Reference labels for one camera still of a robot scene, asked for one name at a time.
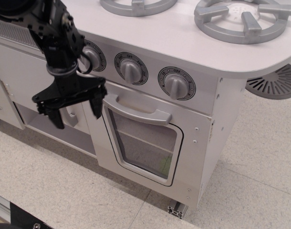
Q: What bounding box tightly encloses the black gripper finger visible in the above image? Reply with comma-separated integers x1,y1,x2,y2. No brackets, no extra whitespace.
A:
89,92,104,119
47,109,64,129

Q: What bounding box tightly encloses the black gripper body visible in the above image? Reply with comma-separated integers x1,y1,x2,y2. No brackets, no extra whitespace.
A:
32,73,107,112

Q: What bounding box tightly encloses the grey oven door handle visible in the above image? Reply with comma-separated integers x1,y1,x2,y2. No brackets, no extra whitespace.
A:
103,94,172,126

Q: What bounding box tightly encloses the white oven door with window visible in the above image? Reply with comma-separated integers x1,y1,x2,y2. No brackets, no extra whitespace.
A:
84,82,212,208

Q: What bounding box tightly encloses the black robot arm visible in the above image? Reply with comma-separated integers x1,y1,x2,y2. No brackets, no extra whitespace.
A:
0,0,107,129

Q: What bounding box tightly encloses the green toy in oven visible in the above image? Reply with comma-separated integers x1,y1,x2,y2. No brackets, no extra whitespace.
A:
159,156,172,176

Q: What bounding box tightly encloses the grey left stove knob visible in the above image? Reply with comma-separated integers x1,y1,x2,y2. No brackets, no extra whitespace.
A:
80,40,106,72

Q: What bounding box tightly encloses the grey stove knob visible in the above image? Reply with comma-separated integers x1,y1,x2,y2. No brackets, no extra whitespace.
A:
158,67,196,101
114,52,148,85
80,40,106,72

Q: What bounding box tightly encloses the grey middle stove knob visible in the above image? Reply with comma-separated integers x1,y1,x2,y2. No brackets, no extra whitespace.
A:
114,52,148,85

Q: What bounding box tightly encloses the white left cabinet door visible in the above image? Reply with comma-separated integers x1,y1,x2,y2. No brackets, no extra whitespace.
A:
0,80,25,130

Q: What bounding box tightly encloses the grey vent grille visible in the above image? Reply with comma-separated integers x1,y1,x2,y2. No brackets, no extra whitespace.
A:
0,21,38,48

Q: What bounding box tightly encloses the grey right stove knob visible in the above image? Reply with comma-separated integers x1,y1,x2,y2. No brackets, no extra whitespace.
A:
158,67,196,101

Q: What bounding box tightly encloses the white toy kitchen stove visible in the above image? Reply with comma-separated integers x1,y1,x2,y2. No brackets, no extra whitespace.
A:
0,0,291,208

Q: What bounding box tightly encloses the grey left burner grate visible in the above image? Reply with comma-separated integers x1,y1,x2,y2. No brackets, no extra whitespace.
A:
100,0,177,17

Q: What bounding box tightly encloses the grey burner grate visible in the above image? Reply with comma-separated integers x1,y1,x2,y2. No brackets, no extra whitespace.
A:
100,0,177,17
194,0,291,44

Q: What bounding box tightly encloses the aluminium extrusion foot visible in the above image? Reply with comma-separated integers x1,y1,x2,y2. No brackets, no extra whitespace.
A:
167,199,188,219

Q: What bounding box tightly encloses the grey right burner grate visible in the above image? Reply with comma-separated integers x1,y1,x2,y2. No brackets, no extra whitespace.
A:
194,0,291,44

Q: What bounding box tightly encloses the grey slotted round disc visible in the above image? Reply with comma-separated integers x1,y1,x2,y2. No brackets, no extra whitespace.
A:
246,64,291,100

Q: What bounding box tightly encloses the grey cabinet door handle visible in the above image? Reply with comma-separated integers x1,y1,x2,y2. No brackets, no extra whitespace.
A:
60,107,78,127

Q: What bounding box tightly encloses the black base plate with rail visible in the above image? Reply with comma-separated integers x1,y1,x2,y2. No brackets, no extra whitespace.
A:
0,196,52,229

